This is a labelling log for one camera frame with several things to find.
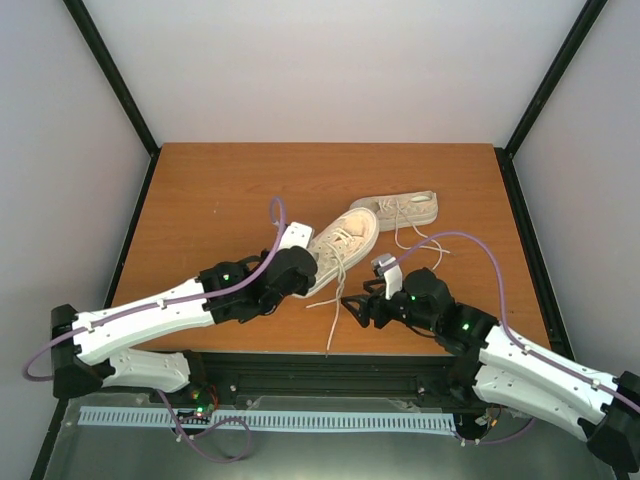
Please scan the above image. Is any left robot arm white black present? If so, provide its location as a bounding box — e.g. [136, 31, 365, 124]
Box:
[50, 246, 318, 403]

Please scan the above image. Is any left black frame post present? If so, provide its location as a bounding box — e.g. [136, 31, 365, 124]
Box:
[62, 0, 161, 159]

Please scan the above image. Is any right black frame post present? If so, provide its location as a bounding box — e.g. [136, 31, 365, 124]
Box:
[502, 0, 609, 156]

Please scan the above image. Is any black frame post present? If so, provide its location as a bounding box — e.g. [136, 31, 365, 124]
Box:
[502, 0, 609, 156]
[62, 0, 161, 159]

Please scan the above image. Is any light blue cable duct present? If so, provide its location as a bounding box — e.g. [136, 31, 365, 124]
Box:
[77, 406, 455, 435]

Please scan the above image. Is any white lace sneaker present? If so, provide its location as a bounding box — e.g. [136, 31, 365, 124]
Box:
[349, 190, 439, 251]
[292, 207, 380, 357]

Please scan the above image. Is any black aluminium frame rail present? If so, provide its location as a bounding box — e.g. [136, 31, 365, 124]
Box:
[64, 349, 596, 409]

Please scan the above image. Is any green lit circuit board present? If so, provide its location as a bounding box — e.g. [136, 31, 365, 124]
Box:
[177, 385, 219, 424]

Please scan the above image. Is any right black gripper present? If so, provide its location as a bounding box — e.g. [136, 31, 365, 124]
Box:
[342, 279, 438, 332]

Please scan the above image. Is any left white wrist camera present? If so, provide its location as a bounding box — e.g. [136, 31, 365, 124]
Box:
[277, 222, 314, 251]

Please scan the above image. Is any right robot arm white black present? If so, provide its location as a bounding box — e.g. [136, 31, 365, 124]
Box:
[341, 268, 639, 473]

